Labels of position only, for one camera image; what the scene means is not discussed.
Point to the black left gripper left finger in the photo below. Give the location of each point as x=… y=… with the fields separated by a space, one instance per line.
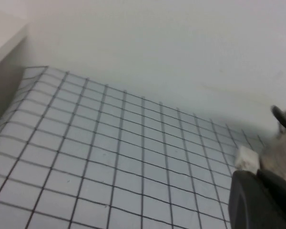
x=245 y=202

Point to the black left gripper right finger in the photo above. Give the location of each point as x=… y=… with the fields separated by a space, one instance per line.
x=282 y=198

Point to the stainless steel pot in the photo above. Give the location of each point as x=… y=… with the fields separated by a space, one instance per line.
x=283 y=148

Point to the white grid tablecloth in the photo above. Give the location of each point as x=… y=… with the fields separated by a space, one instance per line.
x=109 y=155

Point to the grey cabinet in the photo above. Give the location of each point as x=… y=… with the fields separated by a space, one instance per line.
x=4 y=78

